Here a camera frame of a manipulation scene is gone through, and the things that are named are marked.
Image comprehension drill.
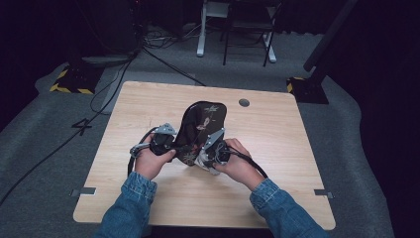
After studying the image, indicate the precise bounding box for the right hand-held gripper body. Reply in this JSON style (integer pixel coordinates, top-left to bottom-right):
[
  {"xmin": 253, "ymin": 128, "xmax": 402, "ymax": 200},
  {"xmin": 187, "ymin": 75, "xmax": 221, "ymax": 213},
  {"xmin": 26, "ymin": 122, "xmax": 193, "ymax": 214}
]
[{"xmin": 197, "ymin": 127, "xmax": 233, "ymax": 171}]

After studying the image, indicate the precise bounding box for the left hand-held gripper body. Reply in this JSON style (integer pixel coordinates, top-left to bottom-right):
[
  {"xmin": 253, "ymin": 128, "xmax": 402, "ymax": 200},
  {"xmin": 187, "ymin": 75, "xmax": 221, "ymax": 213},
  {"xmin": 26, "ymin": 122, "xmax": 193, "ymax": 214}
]
[{"xmin": 150, "ymin": 122, "xmax": 178, "ymax": 157}]

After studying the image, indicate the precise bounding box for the white cloth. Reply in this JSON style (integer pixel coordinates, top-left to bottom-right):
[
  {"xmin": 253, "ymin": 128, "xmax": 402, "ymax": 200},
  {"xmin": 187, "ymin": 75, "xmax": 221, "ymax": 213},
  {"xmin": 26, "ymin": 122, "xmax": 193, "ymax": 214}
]
[{"xmin": 193, "ymin": 153, "xmax": 222, "ymax": 177}]

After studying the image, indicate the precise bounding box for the black lacquer floral tray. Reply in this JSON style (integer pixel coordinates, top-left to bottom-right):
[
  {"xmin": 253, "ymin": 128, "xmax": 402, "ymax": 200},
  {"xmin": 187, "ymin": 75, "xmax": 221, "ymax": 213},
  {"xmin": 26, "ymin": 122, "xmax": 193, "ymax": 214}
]
[{"xmin": 172, "ymin": 100, "xmax": 230, "ymax": 167}]

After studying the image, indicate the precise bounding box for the person's left hand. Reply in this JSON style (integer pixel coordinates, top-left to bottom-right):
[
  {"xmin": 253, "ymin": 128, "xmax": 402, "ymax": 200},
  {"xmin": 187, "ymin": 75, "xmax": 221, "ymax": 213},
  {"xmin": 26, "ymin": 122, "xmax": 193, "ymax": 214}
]
[{"xmin": 133, "ymin": 134, "xmax": 178, "ymax": 181}]

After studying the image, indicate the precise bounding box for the person's right hand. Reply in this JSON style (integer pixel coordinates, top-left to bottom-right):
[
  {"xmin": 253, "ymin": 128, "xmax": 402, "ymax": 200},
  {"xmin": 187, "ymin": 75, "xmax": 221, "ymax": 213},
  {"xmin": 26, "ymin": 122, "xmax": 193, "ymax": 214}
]
[{"xmin": 212, "ymin": 137, "xmax": 267, "ymax": 192}]

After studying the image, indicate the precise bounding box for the grey tape strip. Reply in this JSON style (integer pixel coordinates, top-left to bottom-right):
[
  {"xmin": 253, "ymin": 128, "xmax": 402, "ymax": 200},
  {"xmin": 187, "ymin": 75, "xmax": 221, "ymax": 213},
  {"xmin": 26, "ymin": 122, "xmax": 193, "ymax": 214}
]
[
  {"xmin": 69, "ymin": 186, "xmax": 97, "ymax": 198},
  {"xmin": 313, "ymin": 188, "xmax": 335, "ymax": 199}
]

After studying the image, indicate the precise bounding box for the black hazard-striped stand base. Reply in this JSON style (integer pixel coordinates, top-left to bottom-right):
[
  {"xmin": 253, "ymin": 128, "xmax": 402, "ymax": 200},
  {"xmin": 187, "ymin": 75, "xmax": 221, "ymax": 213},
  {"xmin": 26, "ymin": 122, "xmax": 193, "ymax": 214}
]
[
  {"xmin": 49, "ymin": 63, "xmax": 105, "ymax": 95},
  {"xmin": 285, "ymin": 76, "xmax": 330, "ymax": 105}
]

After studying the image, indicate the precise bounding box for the dark equipment cabinet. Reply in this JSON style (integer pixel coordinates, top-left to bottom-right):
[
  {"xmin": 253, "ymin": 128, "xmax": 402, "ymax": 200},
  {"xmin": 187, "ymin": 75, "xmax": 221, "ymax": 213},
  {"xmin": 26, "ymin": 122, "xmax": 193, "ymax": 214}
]
[{"xmin": 73, "ymin": 0, "xmax": 144, "ymax": 58}]

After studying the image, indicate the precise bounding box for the black chair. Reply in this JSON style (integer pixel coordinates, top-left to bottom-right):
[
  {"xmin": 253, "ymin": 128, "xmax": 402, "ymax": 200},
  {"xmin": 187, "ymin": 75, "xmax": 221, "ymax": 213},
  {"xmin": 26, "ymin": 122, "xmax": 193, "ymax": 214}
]
[{"xmin": 221, "ymin": 0, "xmax": 282, "ymax": 67}]

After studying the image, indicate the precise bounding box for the black slanted stand pole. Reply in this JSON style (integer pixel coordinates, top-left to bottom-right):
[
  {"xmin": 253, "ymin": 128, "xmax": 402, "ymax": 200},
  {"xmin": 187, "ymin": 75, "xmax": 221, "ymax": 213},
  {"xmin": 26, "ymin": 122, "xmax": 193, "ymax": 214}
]
[{"xmin": 302, "ymin": 0, "xmax": 360, "ymax": 73}]

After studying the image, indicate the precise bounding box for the left hand-held gripper cable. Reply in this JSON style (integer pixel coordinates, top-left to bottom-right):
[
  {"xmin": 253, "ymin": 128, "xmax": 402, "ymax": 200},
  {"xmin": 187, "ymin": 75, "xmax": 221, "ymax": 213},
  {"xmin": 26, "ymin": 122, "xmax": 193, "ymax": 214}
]
[{"xmin": 126, "ymin": 125, "xmax": 160, "ymax": 177}]

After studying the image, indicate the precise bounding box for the hand-held gripper cable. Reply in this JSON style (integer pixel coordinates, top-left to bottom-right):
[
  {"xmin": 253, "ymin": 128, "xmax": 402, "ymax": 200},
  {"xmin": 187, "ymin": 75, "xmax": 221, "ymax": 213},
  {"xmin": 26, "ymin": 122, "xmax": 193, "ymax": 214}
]
[
  {"xmin": 126, "ymin": 125, "xmax": 160, "ymax": 177},
  {"xmin": 217, "ymin": 147, "xmax": 269, "ymax": 179}
]

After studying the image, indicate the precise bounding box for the right hand-held gripper cable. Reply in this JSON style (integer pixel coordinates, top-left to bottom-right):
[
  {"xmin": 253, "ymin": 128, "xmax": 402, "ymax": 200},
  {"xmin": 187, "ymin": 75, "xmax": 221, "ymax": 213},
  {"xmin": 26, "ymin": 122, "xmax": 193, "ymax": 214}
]
[{"xmin": 217, "ymin": 147, "xmax": 269, "ymax": 179}]

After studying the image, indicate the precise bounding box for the long black floor cable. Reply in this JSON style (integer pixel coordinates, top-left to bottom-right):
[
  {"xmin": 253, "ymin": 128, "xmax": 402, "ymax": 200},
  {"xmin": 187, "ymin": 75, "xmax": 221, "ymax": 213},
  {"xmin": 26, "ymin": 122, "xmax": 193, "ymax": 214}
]
[{"xmin": 0, "ymin": 49, "xmax": 142, "ymax": 206}]

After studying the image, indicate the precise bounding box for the bundle of floor cables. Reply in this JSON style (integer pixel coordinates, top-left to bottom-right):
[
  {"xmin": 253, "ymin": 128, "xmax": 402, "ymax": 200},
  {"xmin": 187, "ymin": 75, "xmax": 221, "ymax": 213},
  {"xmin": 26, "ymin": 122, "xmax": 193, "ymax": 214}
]
[{"xmin": 143, "ymin": 23, "xmax": 200, "ymax": 50}]

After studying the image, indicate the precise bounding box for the white desk frame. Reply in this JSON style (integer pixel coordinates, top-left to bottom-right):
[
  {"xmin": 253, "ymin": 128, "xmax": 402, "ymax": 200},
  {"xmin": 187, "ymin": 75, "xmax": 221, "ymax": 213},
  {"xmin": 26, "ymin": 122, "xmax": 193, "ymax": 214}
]
[{"xmin": 196, "ymin": 0, "xmax": 277, "ymax": 64}]

